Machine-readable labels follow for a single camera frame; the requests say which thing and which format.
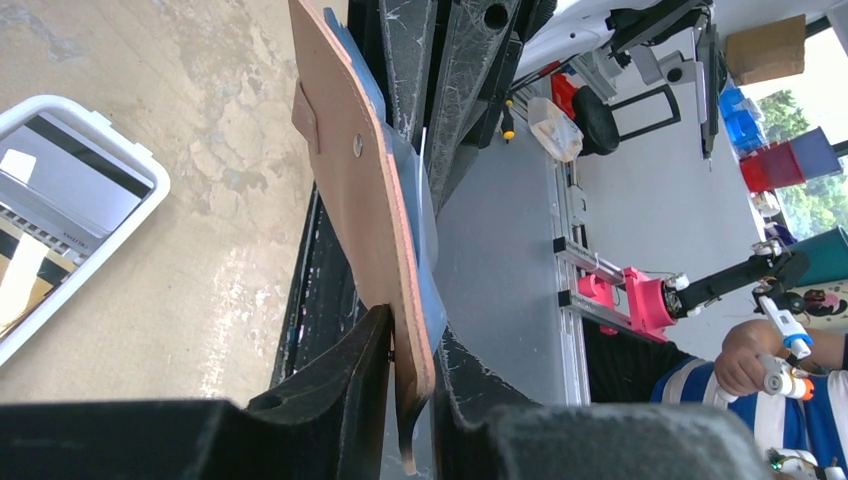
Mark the white plastic basket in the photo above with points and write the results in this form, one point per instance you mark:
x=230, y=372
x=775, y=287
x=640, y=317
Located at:
x=99, y=130

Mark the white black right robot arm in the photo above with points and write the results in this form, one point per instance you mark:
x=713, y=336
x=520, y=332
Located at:
x=582, y=35

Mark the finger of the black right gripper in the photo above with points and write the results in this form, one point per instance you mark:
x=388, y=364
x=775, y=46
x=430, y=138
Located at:
x=471, y=38
x=407, y=28

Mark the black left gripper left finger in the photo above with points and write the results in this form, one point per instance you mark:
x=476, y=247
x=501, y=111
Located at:
x=324, y=422

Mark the tan leather card holder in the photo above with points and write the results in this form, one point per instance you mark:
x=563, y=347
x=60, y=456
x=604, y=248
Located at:
x=374, y=188

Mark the operator hand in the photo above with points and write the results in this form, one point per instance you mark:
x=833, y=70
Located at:
x=737, y=368

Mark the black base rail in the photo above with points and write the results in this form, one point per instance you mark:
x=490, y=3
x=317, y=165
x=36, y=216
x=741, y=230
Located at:
x=322, y=302

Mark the gold magnetic stripe card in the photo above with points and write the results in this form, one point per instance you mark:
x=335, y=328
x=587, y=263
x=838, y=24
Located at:
x=33, y=266

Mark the cardboard box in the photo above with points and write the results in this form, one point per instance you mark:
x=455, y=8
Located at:
x=767, y=52

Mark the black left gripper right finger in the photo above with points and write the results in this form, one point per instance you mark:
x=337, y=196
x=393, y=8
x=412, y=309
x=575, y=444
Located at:
x=484, y=428

